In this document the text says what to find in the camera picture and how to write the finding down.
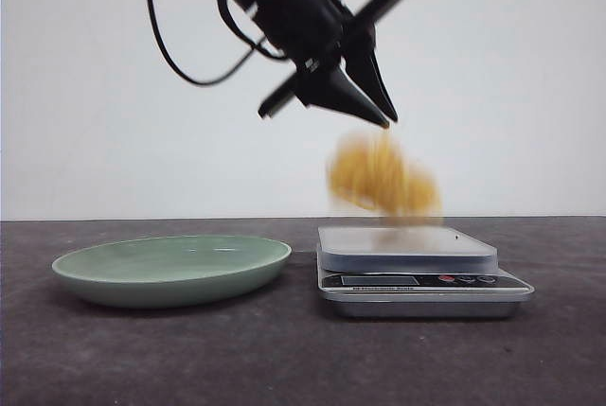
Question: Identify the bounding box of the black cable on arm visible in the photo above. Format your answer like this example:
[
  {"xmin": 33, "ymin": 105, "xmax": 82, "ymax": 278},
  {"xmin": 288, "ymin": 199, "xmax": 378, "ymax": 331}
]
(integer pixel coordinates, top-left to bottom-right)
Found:
[{"xmin": 143, "ymin": 0, "xmax": 280, "ymax": 86}]

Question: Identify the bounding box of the light green shallow plate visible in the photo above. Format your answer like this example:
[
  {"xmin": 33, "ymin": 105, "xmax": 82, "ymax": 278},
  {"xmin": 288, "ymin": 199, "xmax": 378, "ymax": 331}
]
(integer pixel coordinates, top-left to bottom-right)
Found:
[{"xmin": 51, "ymin": 234, "xmax": 292, "ymax": 309}]

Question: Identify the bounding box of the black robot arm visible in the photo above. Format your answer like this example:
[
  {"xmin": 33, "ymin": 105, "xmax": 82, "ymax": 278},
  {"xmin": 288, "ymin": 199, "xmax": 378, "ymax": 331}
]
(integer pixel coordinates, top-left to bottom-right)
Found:
[{"xmin": 219, "ymin": 0, "xmax": 400, "ymax": 128}]

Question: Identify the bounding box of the yellow vermicelli noodle bundle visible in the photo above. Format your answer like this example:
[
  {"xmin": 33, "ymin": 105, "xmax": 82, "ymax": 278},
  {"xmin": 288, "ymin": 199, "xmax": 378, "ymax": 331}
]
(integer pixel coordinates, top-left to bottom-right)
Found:
[{"xmin": 326, "ymin": 131, "xmax": 443, "ymax": 225}]

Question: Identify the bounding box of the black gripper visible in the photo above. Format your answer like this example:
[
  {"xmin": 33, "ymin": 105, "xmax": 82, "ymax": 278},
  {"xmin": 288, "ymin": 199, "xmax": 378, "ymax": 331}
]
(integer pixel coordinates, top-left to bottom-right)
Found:
[{"xmin": 257, "ymin": 0, "xmax": 400, "ymax": 128}]

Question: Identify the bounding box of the silver digital kitchen scale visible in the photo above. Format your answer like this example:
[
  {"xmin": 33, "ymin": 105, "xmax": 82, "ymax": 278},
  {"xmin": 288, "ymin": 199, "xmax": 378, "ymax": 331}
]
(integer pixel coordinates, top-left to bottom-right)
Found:
[{"xmin": 316, "ymin": 225, "xmax": 535, "ymax": 319}]

